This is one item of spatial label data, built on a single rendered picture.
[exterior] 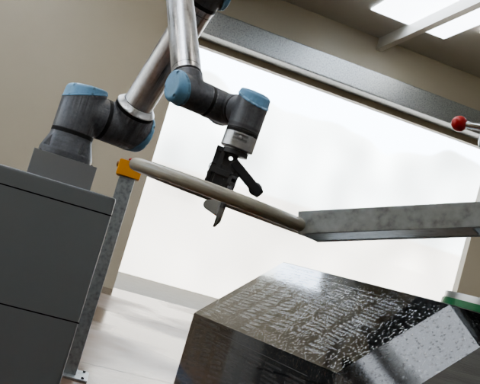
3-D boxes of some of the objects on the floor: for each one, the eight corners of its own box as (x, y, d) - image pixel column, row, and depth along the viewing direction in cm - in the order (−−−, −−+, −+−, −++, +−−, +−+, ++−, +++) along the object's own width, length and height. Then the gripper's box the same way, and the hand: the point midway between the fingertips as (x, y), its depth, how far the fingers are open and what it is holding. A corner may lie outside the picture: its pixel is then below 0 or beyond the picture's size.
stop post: (88, 374, 360) (151, 168, 369) (86, 383, 340) (152, 165, 350) (49, 364, 357) (113, 157, 367) (45, 372, 337) (112, 153, 347)
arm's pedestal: (-111, 427, 214) (-22, 156, 222) (-82, 385, 263) (-10, 164, 270) (55, 460, 227) (132, 203, 234) (53, 414, 275) (118, 202, 282)
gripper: (218, 147, 199) (192, 219, 198) (218, 142, 187) (190, 218, 186) (247, 157, 199) (221, 229, 198) (248, 152, 187) (221, 229, 186)
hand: (218, 223), depth 192 cm, fingers closed on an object, 5 cm apart
